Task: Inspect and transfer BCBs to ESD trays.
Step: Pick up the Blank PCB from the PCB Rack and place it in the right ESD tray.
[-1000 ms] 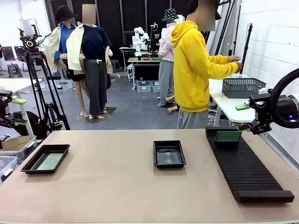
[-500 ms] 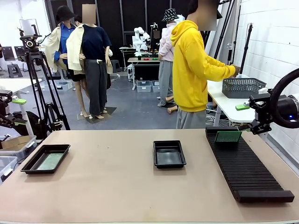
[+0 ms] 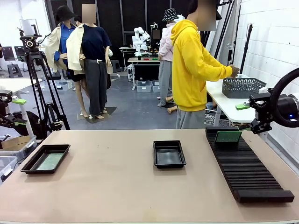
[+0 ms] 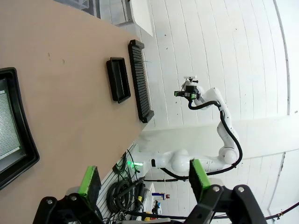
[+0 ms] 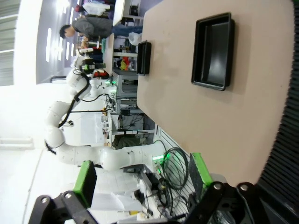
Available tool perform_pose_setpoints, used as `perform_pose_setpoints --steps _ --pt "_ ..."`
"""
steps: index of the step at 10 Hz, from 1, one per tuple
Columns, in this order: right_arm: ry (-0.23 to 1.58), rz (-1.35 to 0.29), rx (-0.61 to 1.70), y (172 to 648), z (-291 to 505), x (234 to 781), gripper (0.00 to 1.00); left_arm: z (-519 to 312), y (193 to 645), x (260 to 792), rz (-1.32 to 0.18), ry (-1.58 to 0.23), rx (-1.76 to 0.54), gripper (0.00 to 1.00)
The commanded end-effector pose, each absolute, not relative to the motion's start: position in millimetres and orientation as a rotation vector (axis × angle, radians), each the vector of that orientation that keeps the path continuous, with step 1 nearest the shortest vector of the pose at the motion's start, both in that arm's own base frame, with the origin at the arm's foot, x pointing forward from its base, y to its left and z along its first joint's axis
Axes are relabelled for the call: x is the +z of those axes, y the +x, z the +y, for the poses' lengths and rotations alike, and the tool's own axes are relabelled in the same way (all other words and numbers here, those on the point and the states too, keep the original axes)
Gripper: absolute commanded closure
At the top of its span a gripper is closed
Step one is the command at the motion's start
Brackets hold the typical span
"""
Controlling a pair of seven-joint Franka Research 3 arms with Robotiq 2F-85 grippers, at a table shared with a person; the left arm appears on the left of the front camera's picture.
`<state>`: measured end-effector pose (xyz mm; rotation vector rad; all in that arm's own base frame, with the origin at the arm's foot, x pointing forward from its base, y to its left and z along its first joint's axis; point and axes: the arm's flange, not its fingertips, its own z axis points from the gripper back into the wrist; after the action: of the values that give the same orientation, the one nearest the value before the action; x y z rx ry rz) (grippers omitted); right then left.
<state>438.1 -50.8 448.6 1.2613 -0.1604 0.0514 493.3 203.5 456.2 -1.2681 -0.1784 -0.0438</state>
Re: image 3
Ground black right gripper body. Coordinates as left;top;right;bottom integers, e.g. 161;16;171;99
249;92;275;134

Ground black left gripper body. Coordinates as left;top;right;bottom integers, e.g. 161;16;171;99
0;90;16;129

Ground green circuit board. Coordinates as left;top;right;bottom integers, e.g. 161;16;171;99
214;130;242;144
36;153;65;171

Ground black ESD tray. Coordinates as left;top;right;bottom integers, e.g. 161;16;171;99
153;140;187;169
20;144;71;175

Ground person's right forearm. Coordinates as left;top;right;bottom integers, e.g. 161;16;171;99
205;61;233;82

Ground person's right hand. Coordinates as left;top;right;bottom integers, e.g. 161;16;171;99
229;64;241;78

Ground white work table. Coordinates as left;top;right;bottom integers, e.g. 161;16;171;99
0;78;43;98

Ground white side table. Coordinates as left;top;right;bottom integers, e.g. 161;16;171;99
206;77;264;128

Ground grey plastic mesh basket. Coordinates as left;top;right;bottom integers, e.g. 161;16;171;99
221;77;267;99

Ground clear bin with cardboard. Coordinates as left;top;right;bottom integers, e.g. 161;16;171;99
0;135;37;162

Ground black step stool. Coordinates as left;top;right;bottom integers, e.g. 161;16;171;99
7;63;23;78

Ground black slotted board rack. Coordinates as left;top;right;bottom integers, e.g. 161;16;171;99
205;126;295;203

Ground clear storage bin with latch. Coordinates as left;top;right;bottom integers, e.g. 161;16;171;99
0;156;19;183

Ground black light stand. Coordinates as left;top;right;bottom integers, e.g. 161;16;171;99
239;22;254;75

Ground person in yellow hoodie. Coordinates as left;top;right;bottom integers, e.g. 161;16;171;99
171;0;234;130

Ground mannequin with black hat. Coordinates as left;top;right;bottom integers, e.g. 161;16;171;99
44;6;78;92

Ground mannequin with navy top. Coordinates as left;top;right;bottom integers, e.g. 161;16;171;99
66;4;114;120

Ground mannequin with pink hoodie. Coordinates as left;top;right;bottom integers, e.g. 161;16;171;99
157;8;181;108

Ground dark plastic stool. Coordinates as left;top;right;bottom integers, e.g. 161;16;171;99
110;59;122;73

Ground background desk with black panel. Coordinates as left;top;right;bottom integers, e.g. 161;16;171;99
127;57;162;91

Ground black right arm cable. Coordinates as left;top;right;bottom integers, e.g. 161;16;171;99
270;67;299;128

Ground black camera tripod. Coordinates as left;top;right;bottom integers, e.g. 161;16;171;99
24;50;71;140

